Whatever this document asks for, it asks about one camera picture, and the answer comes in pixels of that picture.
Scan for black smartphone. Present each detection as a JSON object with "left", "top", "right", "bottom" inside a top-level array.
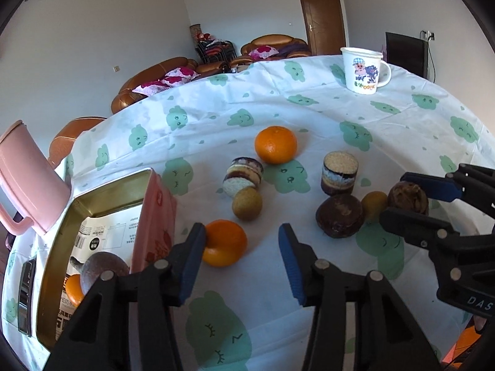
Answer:
[{"left": 18, "top": 257, "right": 36, "bottom": 337}]

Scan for pink metal tin box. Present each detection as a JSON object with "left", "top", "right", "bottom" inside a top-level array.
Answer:
[{"left": 36, "top": 168, "right": 177, "bottom": 350}]

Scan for yellow-brown round fruit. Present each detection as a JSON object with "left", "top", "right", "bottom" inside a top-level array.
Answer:
[{"left": 361, "top": 191, "right": 388, "bottom": 223}]

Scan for pink electric kettle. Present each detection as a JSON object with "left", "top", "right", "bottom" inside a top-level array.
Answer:
[{"left": 0, "top": 120, "right": 71, "bottom": 235}]

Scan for brown leather chair back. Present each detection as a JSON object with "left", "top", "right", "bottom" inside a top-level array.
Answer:
[{"left": 48, "top": 117, "right": 106, "bottom": 168}]

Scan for brown leather long sofa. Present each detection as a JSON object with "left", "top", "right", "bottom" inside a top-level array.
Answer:
[{"left": 111, "top": 57, "right": 229, "bottom": 114}]

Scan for dark purple passion fruit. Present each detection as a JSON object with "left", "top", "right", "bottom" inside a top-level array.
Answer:
[{"left": 70, "top": 251, "right": 129, "bottom": 294}]

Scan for orange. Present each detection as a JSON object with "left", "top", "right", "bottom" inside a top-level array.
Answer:
[
  {"left": 65, "top": 274, "right": 85, "bottom": 307},
  {"left": 202, "top": 220, "right": 248, "bottom": 267},
  {"left": 254, "top": 126, "right": 298, "bottom": 165}
]

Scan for stacked chairs in corner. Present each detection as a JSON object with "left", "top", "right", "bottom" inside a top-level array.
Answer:
[{"left": 190, "top": 23, "right": 237, "bottom": 64}]

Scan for brown leather armchair sofa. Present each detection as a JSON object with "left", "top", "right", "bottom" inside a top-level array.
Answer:
[{"left": 230, "top": 34, "right": 311, "bottom": 69}]

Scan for printed paper leaflet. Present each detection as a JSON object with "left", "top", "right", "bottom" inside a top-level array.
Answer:
[{"left": 55, "top": 203, "right": 143, "bottom": 339}]

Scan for dark wrinkled fruit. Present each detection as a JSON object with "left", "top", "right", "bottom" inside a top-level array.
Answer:
[{"left": 388, "top": 181, "right": 429, "bottom": 215}]

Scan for green-brown kiwi fruit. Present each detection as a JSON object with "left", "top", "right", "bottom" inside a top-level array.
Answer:
[{"left": 231, "top": 187, "right": 263, "bottom": 221}]

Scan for brown wooden door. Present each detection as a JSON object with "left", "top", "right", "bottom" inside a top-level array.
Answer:
[{"left": 300, "top": 0, "right": 346, "bottom": 55}]

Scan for white cartoon mug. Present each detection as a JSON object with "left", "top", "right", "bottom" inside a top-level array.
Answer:
[{"left": 341, "top": 47, "right": 392, "bottom": 96}]

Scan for black television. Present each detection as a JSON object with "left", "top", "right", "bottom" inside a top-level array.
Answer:
[{"left": 385, "top": 32, "right": 429, "bottom": 79}]

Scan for right hand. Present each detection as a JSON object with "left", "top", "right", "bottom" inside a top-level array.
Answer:
[{"left": 472, "top": 316, "right": 487, "bottom": 334}]

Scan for dark brown round fruit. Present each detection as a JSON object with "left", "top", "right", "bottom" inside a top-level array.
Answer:
[{"left": 316, "top": 194, "right": 365, "bottom": 239}]

